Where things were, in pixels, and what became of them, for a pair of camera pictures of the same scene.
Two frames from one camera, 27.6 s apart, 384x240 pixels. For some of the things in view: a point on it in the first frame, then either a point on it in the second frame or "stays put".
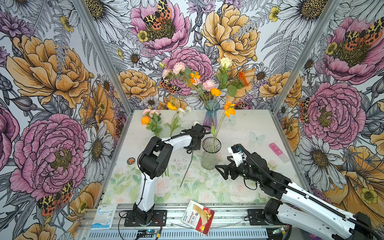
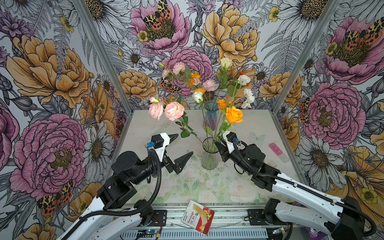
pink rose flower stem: x=178 y=70 stays put
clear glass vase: x=210 y=147 stays put
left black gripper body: x=193 y=146 to x=153 y=161
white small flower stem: x=175 y=118 to x=247 y=99
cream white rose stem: x=225 y=63 stays put
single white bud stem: x=196 y=123 to x=198 y=97
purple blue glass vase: x=210 y=121 stays put
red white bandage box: x=198 y=217 stays put
